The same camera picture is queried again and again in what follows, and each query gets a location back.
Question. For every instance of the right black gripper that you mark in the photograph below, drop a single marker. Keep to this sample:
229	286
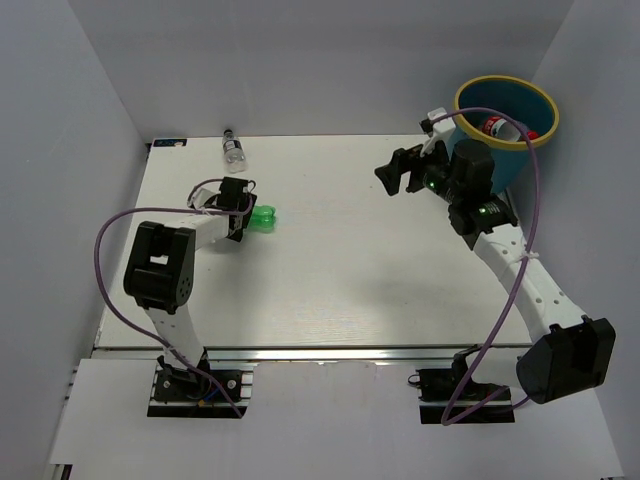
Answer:
402	162

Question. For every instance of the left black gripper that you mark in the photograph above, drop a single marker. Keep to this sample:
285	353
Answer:
238	233

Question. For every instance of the green plastic bottle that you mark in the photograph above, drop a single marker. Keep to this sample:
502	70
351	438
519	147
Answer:
263	219

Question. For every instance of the clear bottle with black label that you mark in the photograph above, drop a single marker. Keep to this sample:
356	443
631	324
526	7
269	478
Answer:
234	156

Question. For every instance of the red label water bottle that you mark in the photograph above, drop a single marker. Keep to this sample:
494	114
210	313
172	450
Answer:
501	129

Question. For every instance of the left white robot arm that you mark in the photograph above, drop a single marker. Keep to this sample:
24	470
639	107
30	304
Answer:
160	272

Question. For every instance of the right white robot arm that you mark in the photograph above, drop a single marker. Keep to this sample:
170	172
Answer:
570	352

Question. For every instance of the teal bin with yellow rim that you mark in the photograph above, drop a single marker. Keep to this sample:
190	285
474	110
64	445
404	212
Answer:
515	100

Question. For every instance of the blue label sticker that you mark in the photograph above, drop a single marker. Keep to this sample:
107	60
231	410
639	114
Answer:
169	142

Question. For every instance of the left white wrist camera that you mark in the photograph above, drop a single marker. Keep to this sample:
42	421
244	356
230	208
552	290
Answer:
202	198

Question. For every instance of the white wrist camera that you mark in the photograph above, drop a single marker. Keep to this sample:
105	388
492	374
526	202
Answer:
437	126
202	198

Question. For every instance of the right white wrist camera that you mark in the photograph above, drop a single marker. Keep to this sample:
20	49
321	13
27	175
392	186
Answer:
437	126

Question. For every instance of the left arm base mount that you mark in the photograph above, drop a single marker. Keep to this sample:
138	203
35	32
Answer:
181	393

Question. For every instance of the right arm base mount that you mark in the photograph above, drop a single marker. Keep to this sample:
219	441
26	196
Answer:
436	386

